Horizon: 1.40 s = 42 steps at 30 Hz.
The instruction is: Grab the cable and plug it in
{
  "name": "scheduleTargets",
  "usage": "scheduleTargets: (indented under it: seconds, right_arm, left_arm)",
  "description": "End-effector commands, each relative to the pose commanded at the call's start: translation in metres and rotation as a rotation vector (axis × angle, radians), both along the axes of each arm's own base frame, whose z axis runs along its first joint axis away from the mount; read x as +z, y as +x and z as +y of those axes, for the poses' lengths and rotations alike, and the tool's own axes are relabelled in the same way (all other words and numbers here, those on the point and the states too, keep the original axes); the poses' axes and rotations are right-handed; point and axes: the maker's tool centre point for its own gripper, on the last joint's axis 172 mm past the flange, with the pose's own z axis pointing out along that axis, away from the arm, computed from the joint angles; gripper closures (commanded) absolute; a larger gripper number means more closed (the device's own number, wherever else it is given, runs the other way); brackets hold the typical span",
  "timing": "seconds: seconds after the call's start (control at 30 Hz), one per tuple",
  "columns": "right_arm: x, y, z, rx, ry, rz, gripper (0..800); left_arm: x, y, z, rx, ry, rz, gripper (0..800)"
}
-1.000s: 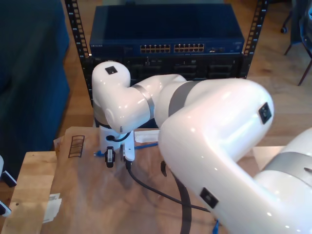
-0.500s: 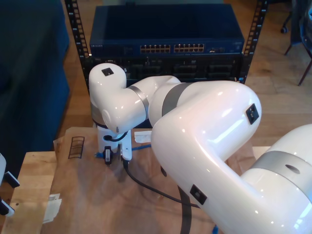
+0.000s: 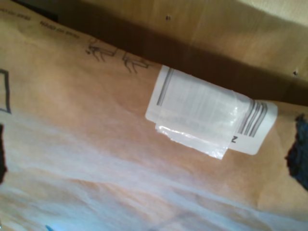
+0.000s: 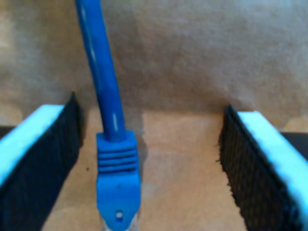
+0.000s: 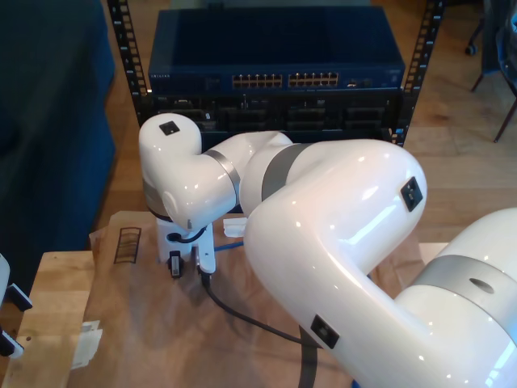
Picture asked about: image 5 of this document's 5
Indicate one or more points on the black server rack frame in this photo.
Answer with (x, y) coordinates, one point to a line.
(130, 52)

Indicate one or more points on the black rack server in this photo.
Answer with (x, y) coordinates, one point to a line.
(282, 113)

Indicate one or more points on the blue sofa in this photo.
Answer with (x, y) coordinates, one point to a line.
(48, 141)

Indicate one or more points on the black office chair base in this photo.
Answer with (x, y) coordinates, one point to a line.
(470, 48)

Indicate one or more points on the white tape strip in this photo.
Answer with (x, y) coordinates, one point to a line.
(234, 227)

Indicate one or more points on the white paper label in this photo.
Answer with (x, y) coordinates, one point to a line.
(87, 343)

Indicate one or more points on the brown paper mailer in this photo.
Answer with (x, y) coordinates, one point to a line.
(141, 323)

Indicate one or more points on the blue network switch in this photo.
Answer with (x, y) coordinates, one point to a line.
(262, 40)

